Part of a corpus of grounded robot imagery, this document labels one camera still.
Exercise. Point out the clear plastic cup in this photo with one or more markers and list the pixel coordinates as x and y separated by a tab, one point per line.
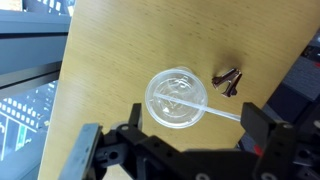
179	82

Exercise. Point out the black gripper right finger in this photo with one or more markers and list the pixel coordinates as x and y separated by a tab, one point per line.
257	124

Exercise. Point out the black binder clip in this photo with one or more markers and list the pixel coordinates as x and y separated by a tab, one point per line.
232	78

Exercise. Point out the white plastic straw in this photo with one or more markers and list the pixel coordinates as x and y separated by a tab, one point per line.
200	107

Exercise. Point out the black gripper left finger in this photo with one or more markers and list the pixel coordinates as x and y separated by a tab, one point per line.
79	164

